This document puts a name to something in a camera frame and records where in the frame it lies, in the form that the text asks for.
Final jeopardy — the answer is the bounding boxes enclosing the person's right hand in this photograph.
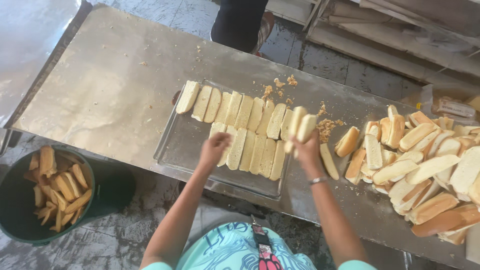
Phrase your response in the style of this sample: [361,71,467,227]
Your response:
[291,130,325,175]

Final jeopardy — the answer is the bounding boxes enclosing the person's left hand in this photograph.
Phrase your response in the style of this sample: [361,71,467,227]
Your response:
[200,132,232,169]

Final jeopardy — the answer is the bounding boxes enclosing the pale cut bread piece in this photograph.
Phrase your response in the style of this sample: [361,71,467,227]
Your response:
[284,106,308,154]
[320,142,340,181]
[296,114,318,145]

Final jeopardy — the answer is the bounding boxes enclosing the brown bread crumbs heap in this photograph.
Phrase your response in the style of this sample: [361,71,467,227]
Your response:
[316,101,345,144]

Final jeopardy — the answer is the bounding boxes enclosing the rows of pale bread slices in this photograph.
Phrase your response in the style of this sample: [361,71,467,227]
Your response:
[175,80,301,182]

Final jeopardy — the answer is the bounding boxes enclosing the metal baking tray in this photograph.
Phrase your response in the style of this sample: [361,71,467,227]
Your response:
[153,79,293,201]

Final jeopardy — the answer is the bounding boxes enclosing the scattered brown bread crumbs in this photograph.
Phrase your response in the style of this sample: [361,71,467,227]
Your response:
[262,74,299,106]

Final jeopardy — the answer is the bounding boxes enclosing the person's turquoise printed shirt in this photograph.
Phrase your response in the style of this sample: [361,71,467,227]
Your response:
[140,222,377,270]

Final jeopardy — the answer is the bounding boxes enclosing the heap of halved bread rolls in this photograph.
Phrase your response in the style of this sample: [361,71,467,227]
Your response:
[334,104,480,246]

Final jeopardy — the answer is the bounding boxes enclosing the dark green plastic bucket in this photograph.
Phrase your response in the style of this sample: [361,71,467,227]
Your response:
[0,144,136,247]

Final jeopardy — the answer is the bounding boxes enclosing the stack of wooden pallets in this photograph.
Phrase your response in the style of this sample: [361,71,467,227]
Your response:
[265,0,480,85]

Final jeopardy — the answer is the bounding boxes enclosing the clear plastic bag of bread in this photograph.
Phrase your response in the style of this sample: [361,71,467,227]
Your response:
[399,83,480,127]

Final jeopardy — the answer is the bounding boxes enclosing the heap of brown bread crusts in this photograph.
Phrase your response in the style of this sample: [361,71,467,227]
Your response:
[23,145,93,233]

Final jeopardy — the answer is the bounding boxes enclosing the black and pink lanyard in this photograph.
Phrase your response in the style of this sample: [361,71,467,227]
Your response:
[250,214,284,270]

